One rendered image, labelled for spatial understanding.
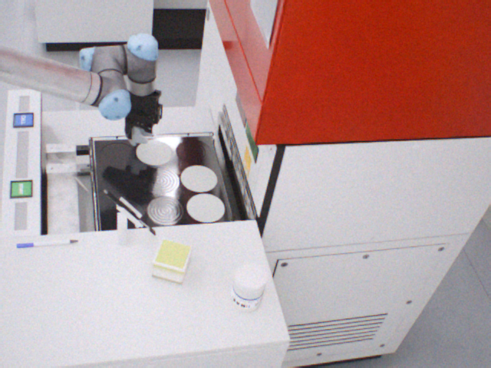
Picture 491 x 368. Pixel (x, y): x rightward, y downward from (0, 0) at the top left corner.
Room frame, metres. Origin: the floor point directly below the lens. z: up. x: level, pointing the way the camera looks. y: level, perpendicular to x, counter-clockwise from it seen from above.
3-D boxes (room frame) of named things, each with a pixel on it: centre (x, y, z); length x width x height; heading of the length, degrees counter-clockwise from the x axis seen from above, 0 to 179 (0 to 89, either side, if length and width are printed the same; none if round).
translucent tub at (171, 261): (0.85, 0.12, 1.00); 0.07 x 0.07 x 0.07; 86
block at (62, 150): (1.22, 0.51, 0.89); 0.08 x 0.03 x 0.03; 111
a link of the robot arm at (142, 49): (1.29, 0.31, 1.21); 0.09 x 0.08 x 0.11; 117
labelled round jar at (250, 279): (0.82, -0.06, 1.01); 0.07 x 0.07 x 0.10
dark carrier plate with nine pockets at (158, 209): (1.19, 0.22, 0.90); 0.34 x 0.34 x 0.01; 21
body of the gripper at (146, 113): (1.29, 0.30, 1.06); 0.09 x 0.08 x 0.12; 80
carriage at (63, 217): (1.08, 0.46, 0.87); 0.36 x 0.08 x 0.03; 21
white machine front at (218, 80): (1.44, 0.07, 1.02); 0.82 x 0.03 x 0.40; 21
